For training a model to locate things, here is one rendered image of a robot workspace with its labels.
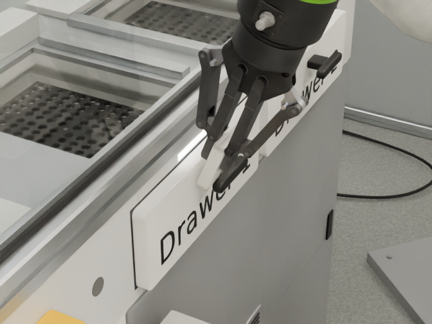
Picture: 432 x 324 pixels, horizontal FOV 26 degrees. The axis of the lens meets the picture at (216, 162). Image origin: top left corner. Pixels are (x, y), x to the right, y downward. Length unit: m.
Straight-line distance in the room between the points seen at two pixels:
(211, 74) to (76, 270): 0.25
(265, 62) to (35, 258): 0.29
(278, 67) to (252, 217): 0.47
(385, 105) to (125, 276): 2.00
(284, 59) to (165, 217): 0.24
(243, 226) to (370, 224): 1.25
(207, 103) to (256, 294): 0.53
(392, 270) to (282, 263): 0.83
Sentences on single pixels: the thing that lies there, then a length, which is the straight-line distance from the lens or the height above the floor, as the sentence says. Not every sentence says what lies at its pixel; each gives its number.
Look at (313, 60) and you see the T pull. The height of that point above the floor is 0.91.
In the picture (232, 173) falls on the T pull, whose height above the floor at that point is 0.91.
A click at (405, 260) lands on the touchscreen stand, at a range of 2.40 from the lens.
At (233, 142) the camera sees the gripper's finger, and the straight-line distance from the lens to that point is 1.03.
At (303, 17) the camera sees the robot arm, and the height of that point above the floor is 1.16.
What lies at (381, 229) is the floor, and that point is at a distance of 2.55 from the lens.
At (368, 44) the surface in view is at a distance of 2.90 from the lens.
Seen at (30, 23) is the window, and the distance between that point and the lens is 0.82.
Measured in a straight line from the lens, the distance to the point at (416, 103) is 2.93.
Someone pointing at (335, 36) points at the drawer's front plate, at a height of 0.90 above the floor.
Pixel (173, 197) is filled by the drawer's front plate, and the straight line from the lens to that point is 1.06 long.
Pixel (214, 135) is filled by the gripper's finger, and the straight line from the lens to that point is 1.04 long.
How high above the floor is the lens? 1.53
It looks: 33 degrees down
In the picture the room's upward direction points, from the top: straight up
